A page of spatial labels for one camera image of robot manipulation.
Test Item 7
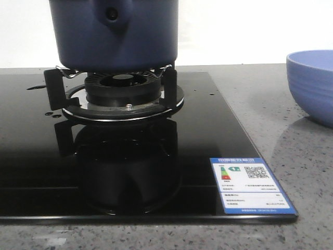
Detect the dark blue cooking pot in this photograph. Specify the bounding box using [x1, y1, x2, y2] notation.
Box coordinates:
[49, 0, 178, 72]

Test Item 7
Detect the light blue ribbed bowl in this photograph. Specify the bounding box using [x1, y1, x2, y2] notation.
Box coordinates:
[286, 49, 332, 127]

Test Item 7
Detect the black metal pot support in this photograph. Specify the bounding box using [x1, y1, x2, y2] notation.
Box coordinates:
[44, 65, 184, 123]

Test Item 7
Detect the black round gas burner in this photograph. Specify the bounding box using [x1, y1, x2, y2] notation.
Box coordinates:
[84, 74, 161, 107]

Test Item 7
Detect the blue energy efficiency label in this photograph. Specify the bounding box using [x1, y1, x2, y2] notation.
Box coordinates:
[210, 158, 297, 215]

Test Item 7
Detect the black glass stove top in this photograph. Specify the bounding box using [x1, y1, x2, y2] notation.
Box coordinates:
[1, 72, 298, 224]

